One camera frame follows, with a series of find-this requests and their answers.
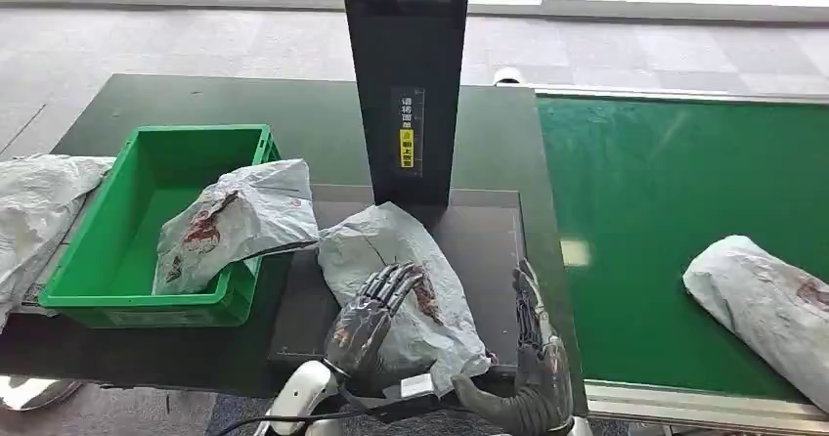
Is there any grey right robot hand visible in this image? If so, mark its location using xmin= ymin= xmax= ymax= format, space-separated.
xmin=451 ymin=259 xmax=575 ymax=436

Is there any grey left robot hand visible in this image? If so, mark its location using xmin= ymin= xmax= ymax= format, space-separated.
xmin=324 ymin=262 xmax=425 ymax=382

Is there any grey plastic mailer parcel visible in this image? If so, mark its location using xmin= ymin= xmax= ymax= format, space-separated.
xmin=317 ymin=201 xmax=494 ymax=397
xmin=682 ymin=235 xmax=829 ymax=414
xmin=152 ymin=157 xmax=321 ymax=297

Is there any black scanner platform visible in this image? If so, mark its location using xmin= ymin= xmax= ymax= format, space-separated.
xmin=267 ymin=185 xmax=527 ymax=382

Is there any green conveyor belt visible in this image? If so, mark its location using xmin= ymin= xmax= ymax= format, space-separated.
xmin=537 ymin=95 xmax=829 ymax=403

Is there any green plastic crate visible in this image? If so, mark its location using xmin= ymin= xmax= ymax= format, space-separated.
xmin=38 ymin=123 xmax=283 ymax=329

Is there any black scanner column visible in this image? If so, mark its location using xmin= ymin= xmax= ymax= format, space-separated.
xmin=339 ymin=0 xmax=472 ymax=207

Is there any shiny metal base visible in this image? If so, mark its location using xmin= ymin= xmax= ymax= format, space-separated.
xmin=0 ymin=375 xmax=84 ymax=413

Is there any crumpled grey plastic bag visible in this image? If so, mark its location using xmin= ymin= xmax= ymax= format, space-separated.
xmin=0 ymin=154 xmax=116 ymax=334

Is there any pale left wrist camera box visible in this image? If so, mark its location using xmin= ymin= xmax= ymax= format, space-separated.
xmin=366 ymin=372 xmax=443 ymax=424

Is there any black cable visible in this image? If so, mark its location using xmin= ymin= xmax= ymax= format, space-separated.
xmin=213 ymin=406 xmax=390 ymax=436

